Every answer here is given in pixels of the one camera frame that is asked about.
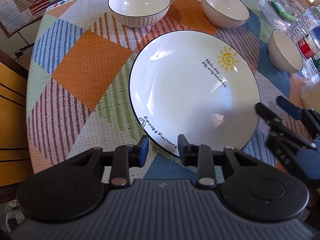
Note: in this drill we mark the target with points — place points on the green label water bottle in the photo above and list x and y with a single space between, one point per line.
311 68

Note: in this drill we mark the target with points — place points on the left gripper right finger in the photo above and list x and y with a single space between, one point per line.
199 156

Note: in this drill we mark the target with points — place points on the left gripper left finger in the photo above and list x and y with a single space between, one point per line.
126 157

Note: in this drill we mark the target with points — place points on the white sun plate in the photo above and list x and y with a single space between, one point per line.
195 84

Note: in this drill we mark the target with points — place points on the medium white ribbed bowl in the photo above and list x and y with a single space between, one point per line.
226 13

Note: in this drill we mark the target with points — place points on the white label water bottle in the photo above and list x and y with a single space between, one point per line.
308 20

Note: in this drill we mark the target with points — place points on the white plastic basket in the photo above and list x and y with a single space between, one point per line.
288 10

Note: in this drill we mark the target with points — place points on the red label water bottle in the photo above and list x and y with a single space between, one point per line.
309 44

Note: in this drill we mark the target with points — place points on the clear bag of rice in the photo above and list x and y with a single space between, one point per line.
310 96

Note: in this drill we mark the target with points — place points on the large white ribbed bowl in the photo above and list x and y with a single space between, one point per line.
138 13

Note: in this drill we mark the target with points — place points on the small white ribbed bowl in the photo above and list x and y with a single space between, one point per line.
283 53

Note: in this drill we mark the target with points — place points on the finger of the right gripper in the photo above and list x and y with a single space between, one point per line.
290 147
292 110

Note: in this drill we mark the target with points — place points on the clear plastic container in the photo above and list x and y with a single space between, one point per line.
269 15

